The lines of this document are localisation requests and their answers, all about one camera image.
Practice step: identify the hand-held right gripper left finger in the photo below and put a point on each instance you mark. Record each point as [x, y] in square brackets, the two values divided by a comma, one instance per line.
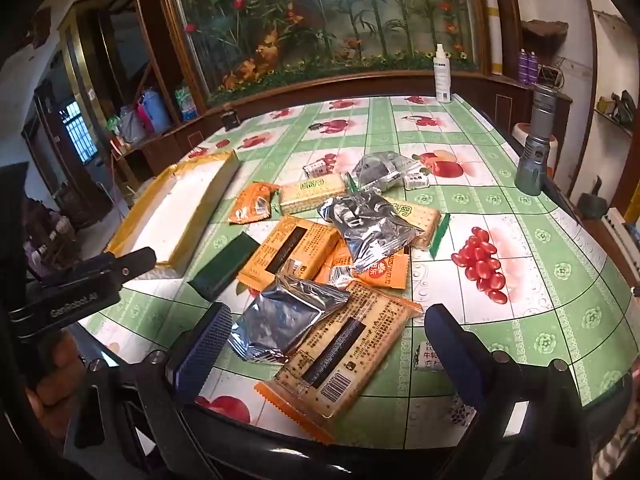
[205, 350]

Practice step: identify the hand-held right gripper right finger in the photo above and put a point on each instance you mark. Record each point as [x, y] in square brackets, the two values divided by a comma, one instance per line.
[452, 355]

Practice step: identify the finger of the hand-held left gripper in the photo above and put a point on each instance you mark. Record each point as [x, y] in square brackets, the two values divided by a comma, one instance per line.
[135, 258]

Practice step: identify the white candy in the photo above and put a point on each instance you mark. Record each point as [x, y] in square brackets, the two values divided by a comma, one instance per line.
[320, 166]
[417, 180]
[427, 360]

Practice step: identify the yellow shallow cardboard tray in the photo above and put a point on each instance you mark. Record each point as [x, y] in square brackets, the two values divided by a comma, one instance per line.
[165, 210]

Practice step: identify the silver foil snack packet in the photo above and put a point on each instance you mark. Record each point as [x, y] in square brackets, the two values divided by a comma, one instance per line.
[370, 230]
[280, 320]

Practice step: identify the dark green snack packet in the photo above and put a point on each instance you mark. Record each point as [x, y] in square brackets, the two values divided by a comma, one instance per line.
[222, 265]

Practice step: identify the small orange snack packet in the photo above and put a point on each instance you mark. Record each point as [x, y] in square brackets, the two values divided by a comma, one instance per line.
[334, 260]
[385, 272]
[250, 205]

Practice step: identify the large orange cracker packet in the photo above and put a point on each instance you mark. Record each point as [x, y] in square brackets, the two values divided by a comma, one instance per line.
[272, 260]
[345, 365]

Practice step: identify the green cracker packet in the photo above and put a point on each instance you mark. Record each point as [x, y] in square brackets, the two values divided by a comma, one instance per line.
[425, 220]
[310, 191]

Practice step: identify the clear packet with dark snack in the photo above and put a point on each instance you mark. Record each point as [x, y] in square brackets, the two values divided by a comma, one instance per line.
[380, 172]

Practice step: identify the person's left hand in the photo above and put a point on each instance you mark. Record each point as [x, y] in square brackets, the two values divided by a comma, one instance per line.
[55, 385]

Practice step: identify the fruit print tablecloth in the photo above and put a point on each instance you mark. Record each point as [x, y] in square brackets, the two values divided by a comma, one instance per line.
[500, 270]

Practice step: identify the green plastic bag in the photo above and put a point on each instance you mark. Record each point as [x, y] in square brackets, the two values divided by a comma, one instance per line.
[113, 123]

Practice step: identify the barred window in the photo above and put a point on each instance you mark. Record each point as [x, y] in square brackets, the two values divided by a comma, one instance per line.
[75, 130]

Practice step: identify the red thermos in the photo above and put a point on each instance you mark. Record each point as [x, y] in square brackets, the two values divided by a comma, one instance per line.
[143, 114]

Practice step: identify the blue thermos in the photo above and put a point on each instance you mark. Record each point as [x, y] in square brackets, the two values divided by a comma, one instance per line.
[157, 110]

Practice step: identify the small black container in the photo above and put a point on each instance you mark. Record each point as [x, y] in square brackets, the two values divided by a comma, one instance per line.
[230, 120]

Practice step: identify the grey flashlight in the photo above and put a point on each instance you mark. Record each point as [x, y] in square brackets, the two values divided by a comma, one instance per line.
[535, 150]

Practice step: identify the white spray bottle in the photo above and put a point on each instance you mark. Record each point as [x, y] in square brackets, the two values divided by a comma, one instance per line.
[442, 80]

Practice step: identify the purple bottle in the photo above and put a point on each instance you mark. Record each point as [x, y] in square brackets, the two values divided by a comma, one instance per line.
[533, 68]
[524, 66]

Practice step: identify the floral painted glass panel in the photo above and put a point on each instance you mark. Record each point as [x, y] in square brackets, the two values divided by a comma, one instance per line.
[325, 25]

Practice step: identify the white yellow rolled mat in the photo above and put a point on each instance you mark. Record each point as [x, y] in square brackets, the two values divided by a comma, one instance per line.
[492, 20]

